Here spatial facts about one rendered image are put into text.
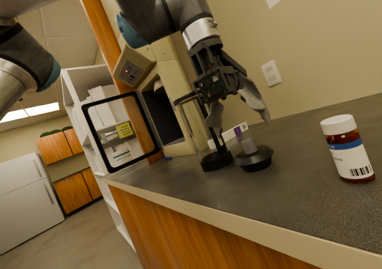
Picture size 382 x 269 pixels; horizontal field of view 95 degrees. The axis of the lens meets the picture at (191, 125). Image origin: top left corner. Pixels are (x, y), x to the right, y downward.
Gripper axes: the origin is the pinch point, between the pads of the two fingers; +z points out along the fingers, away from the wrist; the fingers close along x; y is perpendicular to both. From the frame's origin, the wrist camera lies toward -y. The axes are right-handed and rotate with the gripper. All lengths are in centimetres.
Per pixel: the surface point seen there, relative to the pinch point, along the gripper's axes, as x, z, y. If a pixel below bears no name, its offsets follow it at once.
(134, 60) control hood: -46, -43, -19
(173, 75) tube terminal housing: -36, -30, -30
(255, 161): 1.9, 6.5, 4.3
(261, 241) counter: 4.7, 12.3, 18.5
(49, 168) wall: -597, -30, -84
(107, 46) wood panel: -75, -68, -29
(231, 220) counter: 0.1, 10.5, 17.3
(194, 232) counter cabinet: -19.3, 21.4, 8.9
